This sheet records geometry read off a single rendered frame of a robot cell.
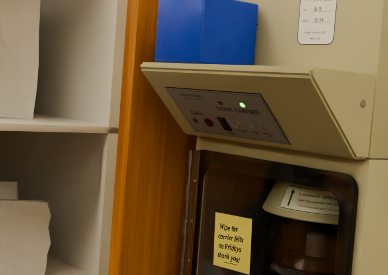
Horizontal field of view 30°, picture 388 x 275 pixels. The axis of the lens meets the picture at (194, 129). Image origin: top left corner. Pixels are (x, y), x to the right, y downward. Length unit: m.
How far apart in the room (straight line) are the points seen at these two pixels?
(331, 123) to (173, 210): 0.40
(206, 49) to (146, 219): 0.31
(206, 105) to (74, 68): 1.31
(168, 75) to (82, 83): 1.24
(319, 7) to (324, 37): 0.04
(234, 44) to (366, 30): 0.18
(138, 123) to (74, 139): 1.15
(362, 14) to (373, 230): 0.26
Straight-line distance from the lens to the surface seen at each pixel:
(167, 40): 0.99
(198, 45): 0.94
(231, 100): 0.92
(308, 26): 0.95
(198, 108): 0.99
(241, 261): 1.02
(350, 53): 0.90
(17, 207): 2.08
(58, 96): 2.33
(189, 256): 1.10
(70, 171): 2.26
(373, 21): 0.89
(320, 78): 0.80
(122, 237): 1.11
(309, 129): 0.86
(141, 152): 1.10
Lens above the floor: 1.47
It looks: 3 degrees down
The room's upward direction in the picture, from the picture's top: 4 degrees clockwise
